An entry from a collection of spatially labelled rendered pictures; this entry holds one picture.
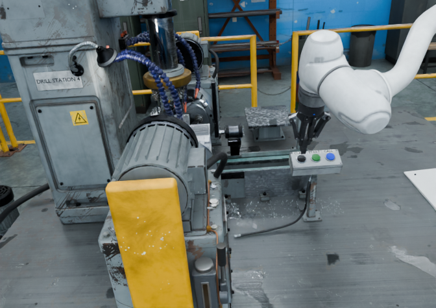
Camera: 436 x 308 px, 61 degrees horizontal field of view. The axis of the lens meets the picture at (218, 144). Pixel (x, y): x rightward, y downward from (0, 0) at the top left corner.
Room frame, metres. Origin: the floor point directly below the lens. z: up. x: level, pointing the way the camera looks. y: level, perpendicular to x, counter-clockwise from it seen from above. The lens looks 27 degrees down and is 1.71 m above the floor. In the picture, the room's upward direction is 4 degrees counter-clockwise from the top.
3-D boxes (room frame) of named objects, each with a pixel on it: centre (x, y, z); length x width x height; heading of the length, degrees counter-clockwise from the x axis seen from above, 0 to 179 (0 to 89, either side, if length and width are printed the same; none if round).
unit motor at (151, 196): (0.73, 0.11, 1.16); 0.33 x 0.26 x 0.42; 179
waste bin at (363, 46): (5.95, -2.41, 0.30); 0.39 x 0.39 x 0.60
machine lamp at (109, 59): (1.13, 0.36, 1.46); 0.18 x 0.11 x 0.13; 89
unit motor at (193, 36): (2.00, 0.09, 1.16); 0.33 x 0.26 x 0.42; 179
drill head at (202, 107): (1.70, 0.13, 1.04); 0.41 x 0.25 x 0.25; 179
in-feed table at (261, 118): (1.89, -0.29, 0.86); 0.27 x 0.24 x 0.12; 179
